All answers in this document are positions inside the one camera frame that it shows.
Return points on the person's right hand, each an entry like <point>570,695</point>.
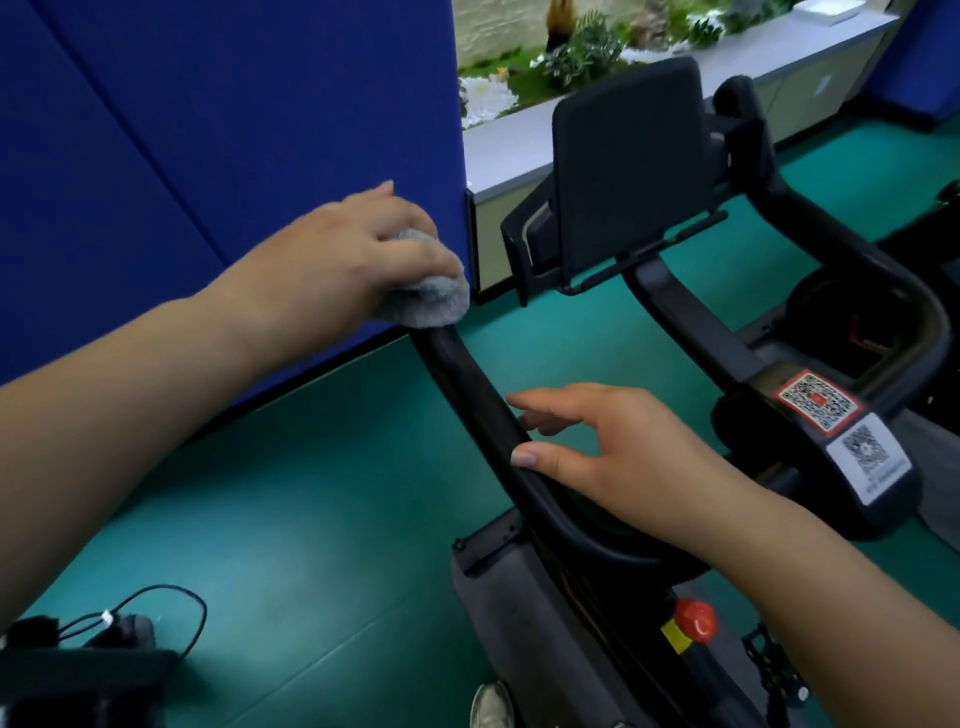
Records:
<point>652,472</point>

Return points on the white wall outlet plate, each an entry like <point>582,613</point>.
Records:
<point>823,84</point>

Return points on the green moss bed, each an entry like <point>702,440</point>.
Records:
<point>525,82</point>

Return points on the grey-topped beige cabinet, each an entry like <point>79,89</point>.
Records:
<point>510,142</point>

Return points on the tall plant with orange tuft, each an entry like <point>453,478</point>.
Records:
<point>561,22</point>

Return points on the black tablet holder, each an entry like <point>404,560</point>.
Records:
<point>630,157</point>

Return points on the person's white left shoe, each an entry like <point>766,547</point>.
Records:
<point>491,706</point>

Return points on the person's right forearm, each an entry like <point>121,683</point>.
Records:
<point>862,630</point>

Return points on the black treadmill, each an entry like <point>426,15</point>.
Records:
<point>75,690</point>

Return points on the white pebble path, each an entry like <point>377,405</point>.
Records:
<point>484,101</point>

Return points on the person's left hand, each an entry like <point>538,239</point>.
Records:
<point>322,277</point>

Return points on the grey stacked rock sculpture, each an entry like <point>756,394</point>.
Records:
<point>651,22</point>

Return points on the blue padded column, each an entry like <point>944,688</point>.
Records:
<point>915,52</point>
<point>187,112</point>

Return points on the person's left forearm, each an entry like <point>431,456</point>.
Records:
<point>90,435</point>

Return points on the variegated leaf plant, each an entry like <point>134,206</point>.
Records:
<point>589,49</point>

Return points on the white plastic tray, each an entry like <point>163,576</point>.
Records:
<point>829,9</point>

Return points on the small dark green plant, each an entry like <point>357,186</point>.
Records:
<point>705,30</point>

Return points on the grey cleaning cloth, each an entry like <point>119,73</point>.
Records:
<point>435,300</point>

